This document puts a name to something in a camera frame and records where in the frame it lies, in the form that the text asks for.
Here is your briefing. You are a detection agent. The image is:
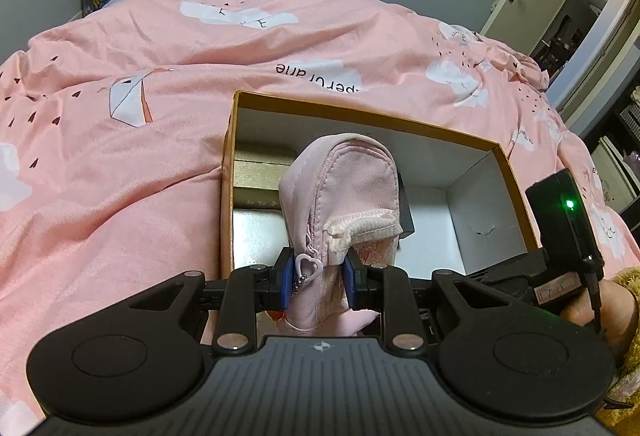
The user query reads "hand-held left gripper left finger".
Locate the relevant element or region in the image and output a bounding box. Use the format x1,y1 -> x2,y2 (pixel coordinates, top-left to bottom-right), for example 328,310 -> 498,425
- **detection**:
120,248 -> 297,357

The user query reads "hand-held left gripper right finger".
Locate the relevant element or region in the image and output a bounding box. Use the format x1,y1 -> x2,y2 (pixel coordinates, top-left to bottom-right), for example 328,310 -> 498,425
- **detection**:
342,248 -> 507,356

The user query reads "pink fabric zipper pouch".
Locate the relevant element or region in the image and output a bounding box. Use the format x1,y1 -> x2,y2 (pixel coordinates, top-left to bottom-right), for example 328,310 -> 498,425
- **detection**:
267,133 -> 404,338

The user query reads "dark grey box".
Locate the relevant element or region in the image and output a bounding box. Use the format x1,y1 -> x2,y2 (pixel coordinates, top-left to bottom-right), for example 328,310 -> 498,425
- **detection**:
397,172 -> 416,237

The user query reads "yellow cardboard box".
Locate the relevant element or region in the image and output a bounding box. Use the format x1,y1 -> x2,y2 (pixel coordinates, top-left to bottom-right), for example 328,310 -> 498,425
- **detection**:
220,90 -> 544,283

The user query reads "yellow fuzzy sleeved forearm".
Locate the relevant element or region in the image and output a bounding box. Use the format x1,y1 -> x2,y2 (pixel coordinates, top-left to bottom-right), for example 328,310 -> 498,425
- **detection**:
602,267 -> 640,417

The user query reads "person's right hand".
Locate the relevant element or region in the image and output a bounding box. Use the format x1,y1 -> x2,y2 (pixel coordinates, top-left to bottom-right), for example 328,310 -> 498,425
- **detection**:
559,278 -> 637,357

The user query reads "silver box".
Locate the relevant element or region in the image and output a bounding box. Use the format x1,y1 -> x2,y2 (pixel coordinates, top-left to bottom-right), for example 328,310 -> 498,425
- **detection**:
232,208 -> 292,277

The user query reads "white cabinet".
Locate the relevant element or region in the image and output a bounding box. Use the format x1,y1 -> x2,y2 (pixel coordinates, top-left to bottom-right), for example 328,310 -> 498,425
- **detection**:
590,136 -> 640,217

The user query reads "dark gold box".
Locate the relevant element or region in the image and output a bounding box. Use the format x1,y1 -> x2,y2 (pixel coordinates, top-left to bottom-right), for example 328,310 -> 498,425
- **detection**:
232,186 -> 284,211

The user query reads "gold flat box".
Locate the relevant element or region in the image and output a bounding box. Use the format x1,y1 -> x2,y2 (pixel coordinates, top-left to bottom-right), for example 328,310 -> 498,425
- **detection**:
233,142 -> 297,189

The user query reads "dark storage shelf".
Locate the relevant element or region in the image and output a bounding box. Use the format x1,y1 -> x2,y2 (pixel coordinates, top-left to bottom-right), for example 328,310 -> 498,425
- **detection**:
612,86 -> 640,157

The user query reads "pink printed blanket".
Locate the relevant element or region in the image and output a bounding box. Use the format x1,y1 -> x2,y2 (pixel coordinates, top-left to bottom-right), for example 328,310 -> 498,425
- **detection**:
0,0 -> 640,422

